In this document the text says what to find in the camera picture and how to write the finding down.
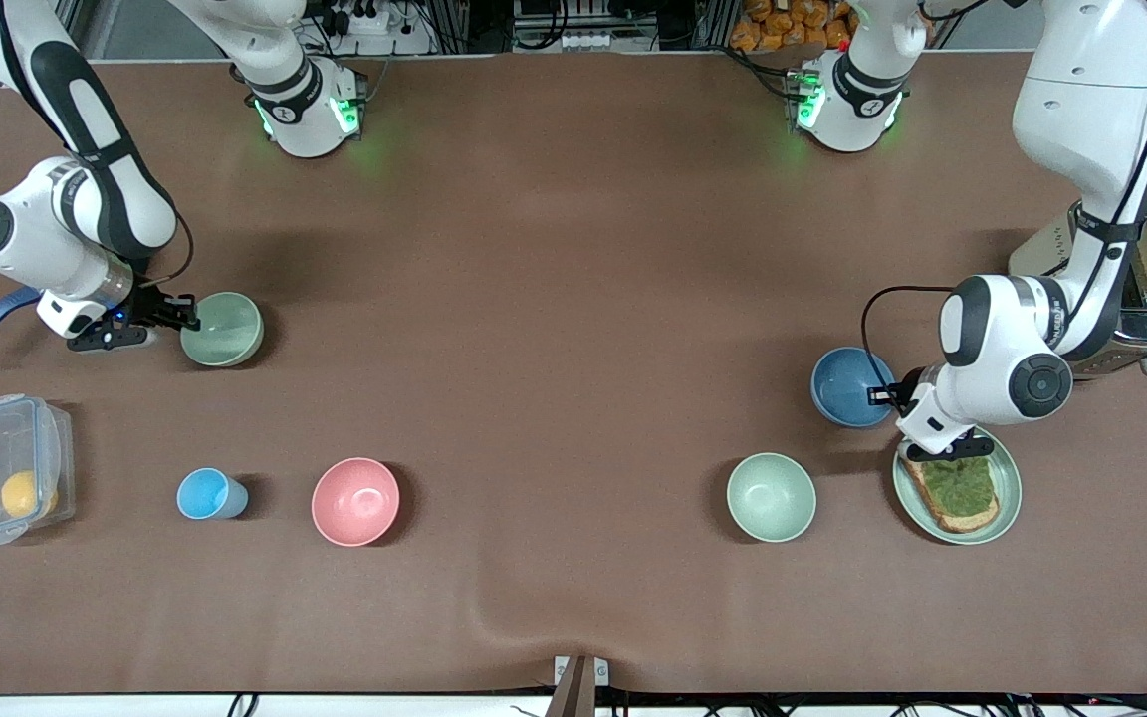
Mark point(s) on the orange snack bag pile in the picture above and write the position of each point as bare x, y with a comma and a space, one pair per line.
783, 25

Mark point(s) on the toast slice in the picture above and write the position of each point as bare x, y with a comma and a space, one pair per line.
972, 521

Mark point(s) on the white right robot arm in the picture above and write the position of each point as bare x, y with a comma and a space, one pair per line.
31, 249

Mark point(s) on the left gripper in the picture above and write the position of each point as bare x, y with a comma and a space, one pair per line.
907, 385

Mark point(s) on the yellow lemon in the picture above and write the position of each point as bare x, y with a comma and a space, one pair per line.
21, 495

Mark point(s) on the pale green bowl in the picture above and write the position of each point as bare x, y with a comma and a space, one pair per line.
771, 498
230, 334

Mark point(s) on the blue bowl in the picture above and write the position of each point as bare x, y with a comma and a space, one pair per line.
842, 383

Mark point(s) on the white power strip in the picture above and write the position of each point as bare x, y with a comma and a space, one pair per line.
369, 20
588, 42

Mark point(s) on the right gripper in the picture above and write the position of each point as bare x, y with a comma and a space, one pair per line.
147, 304

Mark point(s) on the beige chrome toaster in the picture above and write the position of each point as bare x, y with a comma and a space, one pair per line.
1036, 254

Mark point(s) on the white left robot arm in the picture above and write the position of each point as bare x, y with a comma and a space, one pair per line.
1081, 110

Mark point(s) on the green lettuce leaf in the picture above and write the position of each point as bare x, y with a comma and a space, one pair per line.
962, 488

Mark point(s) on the pink bowl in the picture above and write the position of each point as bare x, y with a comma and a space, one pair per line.
354, 503

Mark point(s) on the table edge mount bracket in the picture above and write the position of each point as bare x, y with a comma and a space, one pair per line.
578, 687

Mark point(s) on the pale green plate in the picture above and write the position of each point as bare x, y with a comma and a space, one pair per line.
1009, 498

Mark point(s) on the light blue cup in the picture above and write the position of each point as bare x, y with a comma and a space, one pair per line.
203, 495

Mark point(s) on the brown table cloth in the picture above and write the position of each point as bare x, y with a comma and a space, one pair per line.
573, 448

